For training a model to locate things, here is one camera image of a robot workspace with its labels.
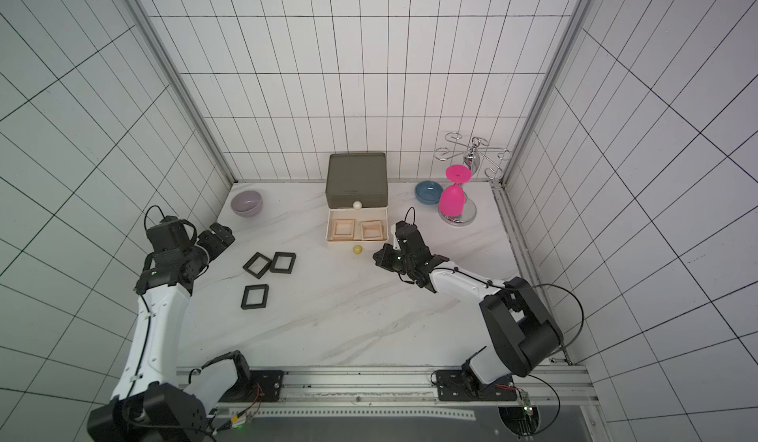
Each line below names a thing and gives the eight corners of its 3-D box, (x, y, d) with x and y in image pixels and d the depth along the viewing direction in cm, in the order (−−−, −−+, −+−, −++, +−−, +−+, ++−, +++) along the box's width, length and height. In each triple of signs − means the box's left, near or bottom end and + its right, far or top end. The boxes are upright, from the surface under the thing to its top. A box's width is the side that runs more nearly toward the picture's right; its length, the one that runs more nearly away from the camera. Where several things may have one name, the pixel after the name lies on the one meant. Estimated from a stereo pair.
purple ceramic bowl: (232, 218, 109) (226, 210, 105) (240, 198, 116) (235, 189, 112) (261, 218, 109) (256, 210, 105) (268, 198, 116) (264, 189, 112)
